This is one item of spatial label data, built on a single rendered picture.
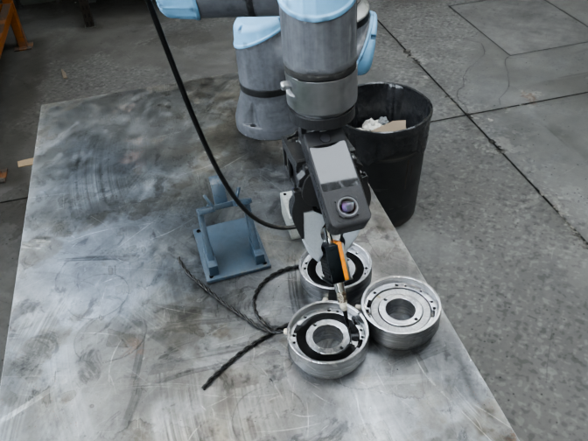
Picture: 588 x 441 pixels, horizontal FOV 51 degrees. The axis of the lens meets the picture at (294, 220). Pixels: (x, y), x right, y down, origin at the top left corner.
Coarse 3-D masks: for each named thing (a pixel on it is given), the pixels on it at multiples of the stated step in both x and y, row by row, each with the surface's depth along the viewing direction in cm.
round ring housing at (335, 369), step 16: (320, 304) 84; (336, 304) 84; (320, 320) 83; (336, 320) 82; (288, 336) 79; (320, 336) 83; (336, 336) 83; (320, 352) 79; (336, 352) 78; (304, 368) 78; (320, 368) 76; (336, 368) 76; (352, 368) 78
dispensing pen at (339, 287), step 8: (328, 240) 77; (328, 248) 75; (336, 248) 76; (328, 256) 75; (336, 256) 76; (328, 264) 76; (336, 264) 76; (328, 272) 77; (336, 272) 76; (328, 280) 77; (336, 280) 76; (344, 280) 76; (336, 288) 78; (344, 288) 78; (344, 296) 78; (344, 304) 78; (344, 312) 78
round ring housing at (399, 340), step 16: (368, 288) 85; (384, 288) 86; (400, 288) 86; (416, 288) 86; (432, 288) 84; (368, 304) 86; (384, 304) 84; (400, 304) 86; (416, 304) 84; (432, 304) 83; (368, 320) 81; (384, 320) 82; (400, 320) 82; (416, 320) 82; (432, 320) 81; (384, 336) 80; (400, 336) 79; (416, 336) 79
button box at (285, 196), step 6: (282, 192) 102; (288, 192) 102; (282, 198) 101; (288, 198) 101; (282, 204) 102; (288, 204) 100; (282, 210) 104; (288, 210) 98; (288, 216) 98; (288, 222) 99; (294, 234) 99
